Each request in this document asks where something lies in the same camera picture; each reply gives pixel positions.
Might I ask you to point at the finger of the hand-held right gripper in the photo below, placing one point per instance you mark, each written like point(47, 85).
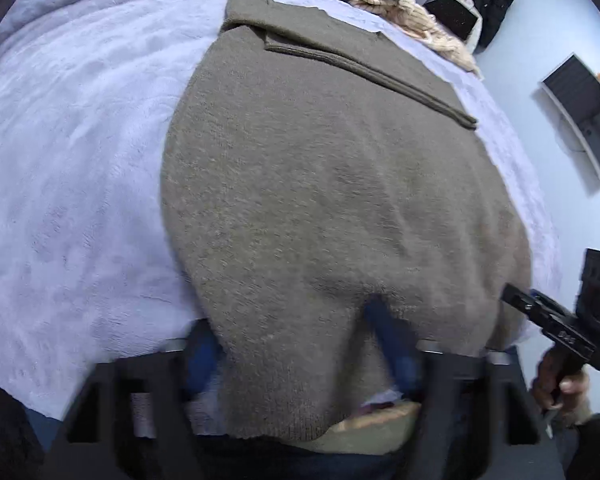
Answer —
point(525, 304)

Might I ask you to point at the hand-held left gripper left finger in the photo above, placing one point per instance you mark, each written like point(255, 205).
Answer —
point(202, 360)

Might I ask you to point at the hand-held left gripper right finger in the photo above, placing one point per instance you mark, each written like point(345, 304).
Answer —
point(390, 355)

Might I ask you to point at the brown knit sweater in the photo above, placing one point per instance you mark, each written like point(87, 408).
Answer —
point(330, 200)

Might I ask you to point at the person's right hand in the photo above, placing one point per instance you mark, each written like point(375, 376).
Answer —
point(575, 395)

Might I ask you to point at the person's olive top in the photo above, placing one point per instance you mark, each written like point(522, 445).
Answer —
point(370, 440)

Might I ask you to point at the lavender fleece blanket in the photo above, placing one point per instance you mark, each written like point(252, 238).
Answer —
point(80, 185)

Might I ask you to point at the black hanging jacket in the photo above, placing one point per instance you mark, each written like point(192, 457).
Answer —
point(495, 7)

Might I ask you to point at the black sparkly garment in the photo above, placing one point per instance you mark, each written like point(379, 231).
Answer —
point(452, 14)

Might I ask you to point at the cream striped garment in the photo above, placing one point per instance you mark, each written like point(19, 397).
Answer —
point(420, 22)

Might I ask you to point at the wall-mounted television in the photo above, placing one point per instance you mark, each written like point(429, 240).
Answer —
point(585, 110)

